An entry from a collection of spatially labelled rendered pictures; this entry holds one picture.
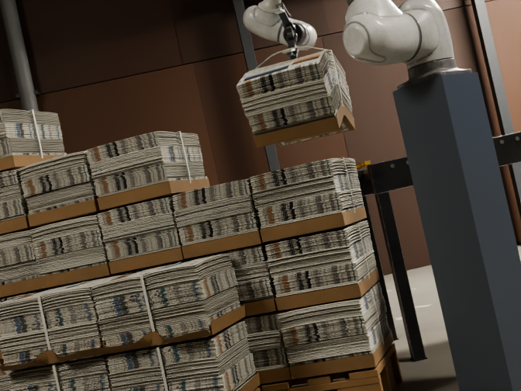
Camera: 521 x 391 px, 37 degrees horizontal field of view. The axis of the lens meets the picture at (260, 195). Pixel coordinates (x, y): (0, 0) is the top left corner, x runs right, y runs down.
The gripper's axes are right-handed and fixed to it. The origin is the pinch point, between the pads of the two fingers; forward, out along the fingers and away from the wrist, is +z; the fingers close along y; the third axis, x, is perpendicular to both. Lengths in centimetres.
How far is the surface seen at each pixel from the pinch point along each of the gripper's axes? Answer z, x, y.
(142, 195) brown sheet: 16, 59, 42
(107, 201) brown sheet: 16, 73, 41
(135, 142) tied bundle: 15, 57, 24
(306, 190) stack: 18, 2, 54
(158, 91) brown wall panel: -319, 180, -29
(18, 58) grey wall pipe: -273, 267, -79
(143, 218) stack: 17, 60, 50
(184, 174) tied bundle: 0, 49, 39
